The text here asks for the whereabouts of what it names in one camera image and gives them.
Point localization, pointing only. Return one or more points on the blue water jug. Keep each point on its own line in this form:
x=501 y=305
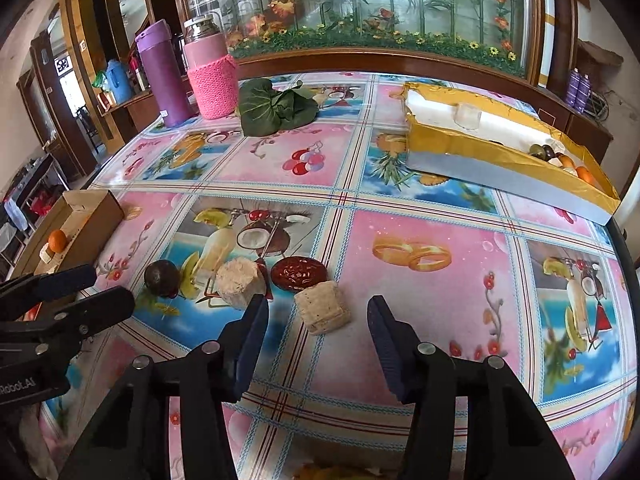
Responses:
x=118 y=81

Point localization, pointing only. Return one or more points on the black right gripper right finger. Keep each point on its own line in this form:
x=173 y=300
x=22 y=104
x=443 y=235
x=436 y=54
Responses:
x=507 y=437

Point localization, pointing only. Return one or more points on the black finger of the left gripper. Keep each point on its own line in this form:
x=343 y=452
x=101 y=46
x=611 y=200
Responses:
x=36 y=288

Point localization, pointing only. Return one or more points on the brown cardboard tray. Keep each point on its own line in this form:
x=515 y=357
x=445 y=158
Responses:
x=73 y=232

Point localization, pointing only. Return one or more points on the flowered tablecloth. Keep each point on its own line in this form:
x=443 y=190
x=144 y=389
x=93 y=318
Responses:
x=479 y=272

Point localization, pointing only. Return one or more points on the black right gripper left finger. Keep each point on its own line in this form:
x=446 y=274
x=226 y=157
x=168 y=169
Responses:
x=128 y=435

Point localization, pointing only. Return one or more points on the purple thermos bottle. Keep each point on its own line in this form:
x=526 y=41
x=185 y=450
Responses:
x=161 y=67

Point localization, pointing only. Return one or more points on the beige cake piece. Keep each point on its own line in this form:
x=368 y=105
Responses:
x=238 y=281

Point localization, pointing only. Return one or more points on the dark red jujube date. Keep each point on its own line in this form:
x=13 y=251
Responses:
x=294 y=274

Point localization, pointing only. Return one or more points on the dark round plum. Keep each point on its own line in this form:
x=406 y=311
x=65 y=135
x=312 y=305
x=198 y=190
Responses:
x=162 y=278

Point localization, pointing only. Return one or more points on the wooden side cabinet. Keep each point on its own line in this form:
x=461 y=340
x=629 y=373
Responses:
x=134 y=115

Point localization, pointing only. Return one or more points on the yellow white gift box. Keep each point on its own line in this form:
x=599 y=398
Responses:
x=468 y=136

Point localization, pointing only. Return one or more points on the orange tangerine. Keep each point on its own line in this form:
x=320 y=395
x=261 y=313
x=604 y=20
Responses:
x=58 y=241

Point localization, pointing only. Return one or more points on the green leafy vegetable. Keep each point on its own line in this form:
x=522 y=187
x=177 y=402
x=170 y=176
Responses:
x=265 y=110

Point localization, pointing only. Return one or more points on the pink knitted-sleeve thermos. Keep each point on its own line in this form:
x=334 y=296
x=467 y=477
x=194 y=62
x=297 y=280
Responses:
x=211 y=69

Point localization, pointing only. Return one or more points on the beige square cake block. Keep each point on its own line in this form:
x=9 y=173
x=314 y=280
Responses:
x=322 y=308

